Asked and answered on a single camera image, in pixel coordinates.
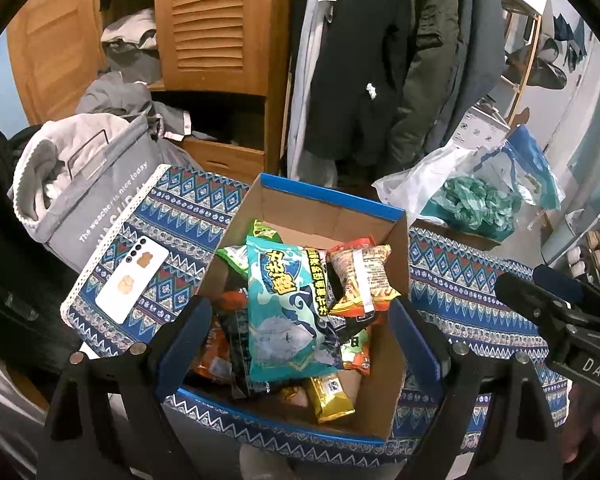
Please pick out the white patterned box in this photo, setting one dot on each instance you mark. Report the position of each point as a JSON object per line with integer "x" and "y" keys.
{"x": 475, "y": 130}

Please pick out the shoe rack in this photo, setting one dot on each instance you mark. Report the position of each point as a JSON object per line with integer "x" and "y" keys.
{"x": 595, "y": 245}

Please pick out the orange crinkled snack packet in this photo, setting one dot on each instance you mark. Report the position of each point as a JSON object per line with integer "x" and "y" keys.
{"x": 360, "y": 280}

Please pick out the long gold snack packet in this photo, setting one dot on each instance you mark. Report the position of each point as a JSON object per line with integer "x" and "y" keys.
{"x": 330, "y": 397}

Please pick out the white plastic bag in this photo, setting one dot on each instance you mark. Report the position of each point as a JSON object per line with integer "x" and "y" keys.
{"x": 420, "y": 175}

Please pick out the olive hanging coat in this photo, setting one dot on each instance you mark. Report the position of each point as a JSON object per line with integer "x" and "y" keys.
{"x": 430, "y": 60}

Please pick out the light blue bin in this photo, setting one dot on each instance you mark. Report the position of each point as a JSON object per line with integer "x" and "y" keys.
{"x": 557, "y": 240}

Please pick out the grey garment pile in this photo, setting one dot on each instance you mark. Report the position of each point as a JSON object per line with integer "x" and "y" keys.
{"x": 115, "y": 95}

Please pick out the navy hanging coat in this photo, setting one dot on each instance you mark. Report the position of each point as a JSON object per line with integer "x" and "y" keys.
{"x": 480, "y": 35}

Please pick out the person's right hand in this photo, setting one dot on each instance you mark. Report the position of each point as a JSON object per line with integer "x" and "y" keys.
{"x": 587, "y": 425}

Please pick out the blue cardboard box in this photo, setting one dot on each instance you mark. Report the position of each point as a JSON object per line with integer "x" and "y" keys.
{"x": 300, "y": 215}

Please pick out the red snack packet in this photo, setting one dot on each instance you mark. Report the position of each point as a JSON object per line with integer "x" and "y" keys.
{"x": 212, "y": 360}

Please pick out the black snack packet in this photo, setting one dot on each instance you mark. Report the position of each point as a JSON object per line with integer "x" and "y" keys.
{"x": 237, "y": 355}
{"x": 345, "y": 327}

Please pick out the blue patterned tablecloth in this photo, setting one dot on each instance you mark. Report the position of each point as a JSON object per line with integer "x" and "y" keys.
{"x": 190, "y": 210}

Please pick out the black bag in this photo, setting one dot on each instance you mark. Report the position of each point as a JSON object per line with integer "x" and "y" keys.
{"x": 10, "y": 285}

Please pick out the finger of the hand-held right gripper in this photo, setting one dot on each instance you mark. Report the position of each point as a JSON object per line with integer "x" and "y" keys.
{"x": 535, "y": 300}
{"x": 555, "y": 280}

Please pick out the bunch of teal plastic bags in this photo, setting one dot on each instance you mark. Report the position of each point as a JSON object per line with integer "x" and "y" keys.
{"x": 475, "y": 200}

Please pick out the white smartphone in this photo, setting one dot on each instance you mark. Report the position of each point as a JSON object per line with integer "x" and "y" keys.
{"x": 130, "y": 280}

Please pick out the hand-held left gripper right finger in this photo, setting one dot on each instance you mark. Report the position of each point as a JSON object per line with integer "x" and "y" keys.
{"x": 417, "y": 355}

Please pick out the green snack packet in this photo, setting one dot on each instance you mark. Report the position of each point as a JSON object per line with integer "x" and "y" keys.
{"x": 235, "y": 257}

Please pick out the grey fabric storage bag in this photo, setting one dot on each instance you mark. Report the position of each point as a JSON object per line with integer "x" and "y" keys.
{"x": 105, "y": 185}

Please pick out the wooden shelf frame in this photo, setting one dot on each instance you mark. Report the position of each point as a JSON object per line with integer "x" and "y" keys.
{"x": 530, "y": 60}

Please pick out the blue zip bag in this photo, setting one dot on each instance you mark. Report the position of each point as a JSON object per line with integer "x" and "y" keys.
{"x": 535, "y": 160}

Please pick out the wooden louvered cabinet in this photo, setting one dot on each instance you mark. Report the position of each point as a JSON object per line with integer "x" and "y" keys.
{"x": 210, "y": 20}

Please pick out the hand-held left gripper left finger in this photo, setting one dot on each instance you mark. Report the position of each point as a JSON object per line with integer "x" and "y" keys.
{"x": 190, "y": 340}

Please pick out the teal snack packet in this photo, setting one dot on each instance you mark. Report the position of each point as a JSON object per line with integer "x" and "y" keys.
{"x": 280, "y": 320}

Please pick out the black hanging coat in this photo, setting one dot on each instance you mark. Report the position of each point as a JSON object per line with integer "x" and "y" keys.
{"x": 360, "y": 50}

